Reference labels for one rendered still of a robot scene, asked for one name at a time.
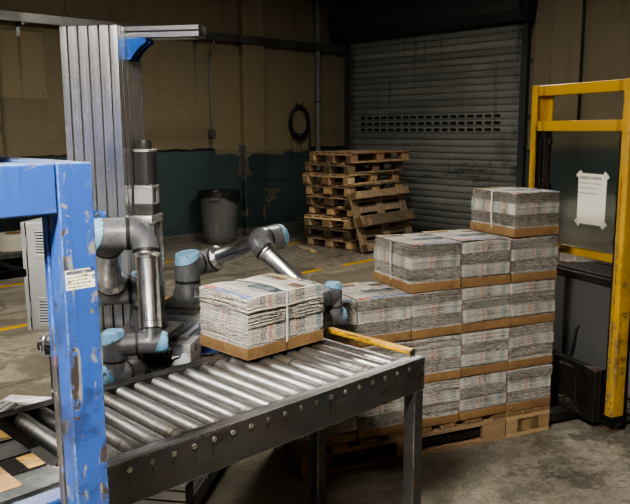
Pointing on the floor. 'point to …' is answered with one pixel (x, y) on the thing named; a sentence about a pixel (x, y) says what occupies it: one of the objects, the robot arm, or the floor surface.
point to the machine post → (76, 337)
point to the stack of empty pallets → (343, 231)
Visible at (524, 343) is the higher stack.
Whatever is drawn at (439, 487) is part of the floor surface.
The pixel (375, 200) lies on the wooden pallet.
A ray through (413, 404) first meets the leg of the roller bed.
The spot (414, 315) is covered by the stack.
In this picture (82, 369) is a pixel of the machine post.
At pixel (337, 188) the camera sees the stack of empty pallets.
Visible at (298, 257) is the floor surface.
